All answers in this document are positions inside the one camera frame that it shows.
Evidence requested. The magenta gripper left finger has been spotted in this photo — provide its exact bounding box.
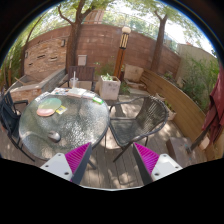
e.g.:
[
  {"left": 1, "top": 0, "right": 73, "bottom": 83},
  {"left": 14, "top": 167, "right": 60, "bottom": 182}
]
[{"left": 41, "top": 143, "right": 92, "bottom": 185}]

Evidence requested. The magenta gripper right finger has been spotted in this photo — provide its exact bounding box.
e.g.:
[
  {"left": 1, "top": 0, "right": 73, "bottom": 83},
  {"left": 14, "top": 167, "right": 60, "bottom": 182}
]
[{"left": 133, "top": 143, "right": 182, "bottom": 185}]

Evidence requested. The grey computer mouse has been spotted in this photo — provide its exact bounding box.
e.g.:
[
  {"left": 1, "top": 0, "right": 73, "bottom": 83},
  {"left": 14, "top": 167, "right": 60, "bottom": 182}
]
[{"left": 48, "top": 131, "right": 61, "bottom": 143}]

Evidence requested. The round green pink mouse pad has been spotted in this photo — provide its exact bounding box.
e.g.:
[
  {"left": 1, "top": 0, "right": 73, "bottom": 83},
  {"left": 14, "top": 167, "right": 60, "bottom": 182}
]
[{"left": 36, "top": 98, "right": 61, "bottom": 117}]

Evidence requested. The round glass patio table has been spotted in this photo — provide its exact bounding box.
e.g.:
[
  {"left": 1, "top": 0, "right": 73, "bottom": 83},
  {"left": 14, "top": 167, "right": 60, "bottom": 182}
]
[{"left": 19, "top": 93, "right": 110, "bottom": 160}]

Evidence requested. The black wicker chair right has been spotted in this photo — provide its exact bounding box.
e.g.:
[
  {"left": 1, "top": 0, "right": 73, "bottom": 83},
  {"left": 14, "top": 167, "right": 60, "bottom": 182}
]
[{"left": 109, "top": 95, "right": 168, "bottom": 161}]

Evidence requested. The yellow card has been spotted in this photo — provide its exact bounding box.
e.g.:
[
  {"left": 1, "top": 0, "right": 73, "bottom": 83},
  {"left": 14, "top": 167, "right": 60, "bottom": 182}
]
[{"left": 56, "top": 105, "right": 68, "bottom": 115}]

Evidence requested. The curved wooden bench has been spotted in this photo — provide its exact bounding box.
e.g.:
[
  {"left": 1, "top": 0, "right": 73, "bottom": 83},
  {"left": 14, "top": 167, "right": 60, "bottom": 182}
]
[{"left": 139, "top": 68, "right": 218, "bottom": 161}]

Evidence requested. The green small box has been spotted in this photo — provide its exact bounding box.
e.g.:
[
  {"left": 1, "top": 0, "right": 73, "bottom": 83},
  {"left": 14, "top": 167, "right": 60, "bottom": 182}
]
[{"left": 93, "top": 97, "right": 103, "bottom": 104}]

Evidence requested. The magazine on table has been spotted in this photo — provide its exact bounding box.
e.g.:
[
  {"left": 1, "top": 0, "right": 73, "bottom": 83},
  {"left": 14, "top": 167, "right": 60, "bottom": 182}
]
[{"left": 51, "top": 88, "right": 70, "bottom": 95}]

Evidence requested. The red folded umbrella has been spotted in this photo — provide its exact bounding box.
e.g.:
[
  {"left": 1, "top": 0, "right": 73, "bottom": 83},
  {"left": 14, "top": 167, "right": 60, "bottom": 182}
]
[{"left": 202, "top": 67, "right": 224, "bottom": 143}]

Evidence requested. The black chair left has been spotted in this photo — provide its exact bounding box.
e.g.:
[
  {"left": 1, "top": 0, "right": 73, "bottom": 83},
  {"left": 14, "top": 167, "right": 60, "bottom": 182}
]
[{"left": 0, "top": 92, "right": 34, "bottom": 162}]

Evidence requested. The white plastic cup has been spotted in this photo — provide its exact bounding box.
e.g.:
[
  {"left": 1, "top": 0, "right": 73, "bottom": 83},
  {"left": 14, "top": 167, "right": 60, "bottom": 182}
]
[{"left": 69, "top": 72, "right": 78, "bottom": 88}]

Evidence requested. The white square planter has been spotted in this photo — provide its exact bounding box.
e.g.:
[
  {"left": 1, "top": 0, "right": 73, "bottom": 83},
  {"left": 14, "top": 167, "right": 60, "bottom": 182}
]
[{"left": 99, "top": 75, "right": 121, "bottom": 100}]

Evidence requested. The dark wooden chair back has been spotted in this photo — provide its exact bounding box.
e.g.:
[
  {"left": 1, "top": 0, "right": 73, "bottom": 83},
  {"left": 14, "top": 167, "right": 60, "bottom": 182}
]
[{"left": 59, "top": 66, "right": 95, "bottom": 90}]

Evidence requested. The white stone block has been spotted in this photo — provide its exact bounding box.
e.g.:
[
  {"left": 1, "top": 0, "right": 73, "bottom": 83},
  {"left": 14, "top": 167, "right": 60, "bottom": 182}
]
[{"left": 124, "top": 64, "right": 144, "bottom": 83}]

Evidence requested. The right tree trunk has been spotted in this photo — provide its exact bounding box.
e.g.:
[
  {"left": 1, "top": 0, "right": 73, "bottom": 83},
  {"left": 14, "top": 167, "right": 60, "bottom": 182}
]
[{"left": 150, "top": 10, "right": 168, "bottom": 73}]

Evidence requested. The tree trunk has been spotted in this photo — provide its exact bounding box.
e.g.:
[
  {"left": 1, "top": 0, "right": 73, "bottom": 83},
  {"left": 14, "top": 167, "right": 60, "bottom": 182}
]
[
  {"left": 150, "top": 10, "right": 168, "bottom": 73},
  {"left": 58, "top": 0, "right": 97, "bottom": 70}
]

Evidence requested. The left tree trunk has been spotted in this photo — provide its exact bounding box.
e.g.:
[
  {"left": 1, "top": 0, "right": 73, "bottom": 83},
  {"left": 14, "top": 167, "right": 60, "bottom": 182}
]
[{"left": 58, "top": 0, "right": 97, "bottom": 70}]

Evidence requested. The wooden lamp post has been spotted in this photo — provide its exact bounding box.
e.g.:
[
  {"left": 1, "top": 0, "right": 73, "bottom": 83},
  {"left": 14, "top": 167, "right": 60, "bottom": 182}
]
[{"left": 114, "top": 26, "right": 131, "bottom": 78}]

